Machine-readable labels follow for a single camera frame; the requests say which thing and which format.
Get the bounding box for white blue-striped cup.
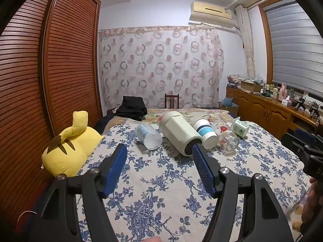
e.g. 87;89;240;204
193;118;219;150

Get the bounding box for wall air conditioner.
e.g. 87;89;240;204
189;1;235;29

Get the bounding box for blue floral blanket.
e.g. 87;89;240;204
76;121;313;242

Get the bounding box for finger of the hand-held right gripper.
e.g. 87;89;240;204
281;133;313;157
294;128;323;149

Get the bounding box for frosted plastic cup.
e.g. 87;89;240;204
136;123;163;150

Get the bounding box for yellow plush toy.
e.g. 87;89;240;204
42;111;104;177

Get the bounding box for black device on stand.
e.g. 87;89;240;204
295;96;306;111
309;101;321;119

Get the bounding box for grey window blind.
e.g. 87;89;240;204
262;0;323;92

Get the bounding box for small white green-print cup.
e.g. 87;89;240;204
232;117;249;138

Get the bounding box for clear glass cup red print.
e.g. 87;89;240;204
212;121;240;153

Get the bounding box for white cable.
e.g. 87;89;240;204
19;210;35;220

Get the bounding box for wooden louvred wardrobe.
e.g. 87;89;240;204
0;0;103;232

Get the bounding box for black folded clothing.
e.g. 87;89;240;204
116;96;148;121

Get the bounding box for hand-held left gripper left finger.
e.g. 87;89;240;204
29;143;128;242

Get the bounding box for ring-patterned curtain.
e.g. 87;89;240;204
98;26;225;109

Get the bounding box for wooden chair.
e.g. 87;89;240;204
165;94;180;109

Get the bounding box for beige window curtain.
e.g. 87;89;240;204
236;5;257;77

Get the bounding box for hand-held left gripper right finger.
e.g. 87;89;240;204
192;144;294;242

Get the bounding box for person's right hand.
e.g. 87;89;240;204
301;176;323;234

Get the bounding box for wooden sideboard cabinet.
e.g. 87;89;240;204
226;86;323;142

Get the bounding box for large cream cup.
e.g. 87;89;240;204
159;111;204;157

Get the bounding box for cardboard box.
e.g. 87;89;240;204
241;81;263;93

